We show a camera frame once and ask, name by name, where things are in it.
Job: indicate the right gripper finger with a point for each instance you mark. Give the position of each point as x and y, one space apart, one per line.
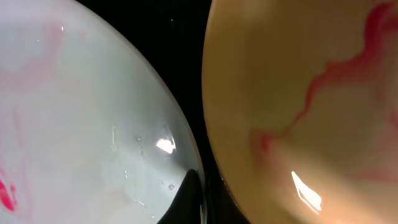
186 205

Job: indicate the light blue plate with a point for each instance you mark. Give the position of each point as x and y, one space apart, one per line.
89 131

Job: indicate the yellow plate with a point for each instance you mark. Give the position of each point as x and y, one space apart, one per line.
300 103

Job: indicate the round black tray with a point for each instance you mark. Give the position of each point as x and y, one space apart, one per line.
170 35

